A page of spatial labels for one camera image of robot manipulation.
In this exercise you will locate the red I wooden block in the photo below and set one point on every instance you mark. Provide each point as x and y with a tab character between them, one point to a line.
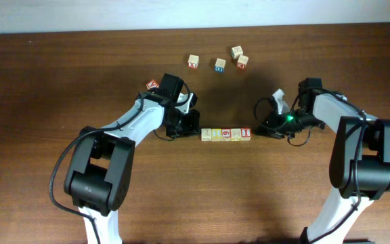
246	134

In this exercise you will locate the red A wooden block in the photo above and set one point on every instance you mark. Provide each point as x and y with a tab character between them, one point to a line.
152	84

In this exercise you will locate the red sided wooden block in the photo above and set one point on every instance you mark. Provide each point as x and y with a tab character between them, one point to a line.
242	61

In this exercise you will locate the plain wooden block yellow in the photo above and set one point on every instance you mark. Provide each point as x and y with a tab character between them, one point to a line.
216	134

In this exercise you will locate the wooden block red side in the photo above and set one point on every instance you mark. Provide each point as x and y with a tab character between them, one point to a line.
206	134

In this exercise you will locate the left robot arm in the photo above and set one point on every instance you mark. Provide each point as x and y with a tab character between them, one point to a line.
99	173

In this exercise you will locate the red X wooden block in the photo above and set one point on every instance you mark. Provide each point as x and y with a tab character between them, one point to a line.
193	61

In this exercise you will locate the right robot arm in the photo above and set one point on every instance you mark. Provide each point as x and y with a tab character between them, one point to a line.
359	168

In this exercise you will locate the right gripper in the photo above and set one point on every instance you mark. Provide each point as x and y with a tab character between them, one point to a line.
274	129

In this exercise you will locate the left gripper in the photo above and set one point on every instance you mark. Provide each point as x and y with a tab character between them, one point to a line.
191	129

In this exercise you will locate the blue sided wooden block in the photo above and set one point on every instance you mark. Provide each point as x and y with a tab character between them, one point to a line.
220	65

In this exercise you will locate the red 9 wooden block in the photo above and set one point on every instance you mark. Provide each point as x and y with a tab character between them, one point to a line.
226	134

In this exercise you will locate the yellow sided wooden block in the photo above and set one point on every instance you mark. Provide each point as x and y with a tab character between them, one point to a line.
236	134

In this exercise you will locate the green R wooden block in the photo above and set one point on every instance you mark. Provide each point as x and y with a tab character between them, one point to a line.
236	52

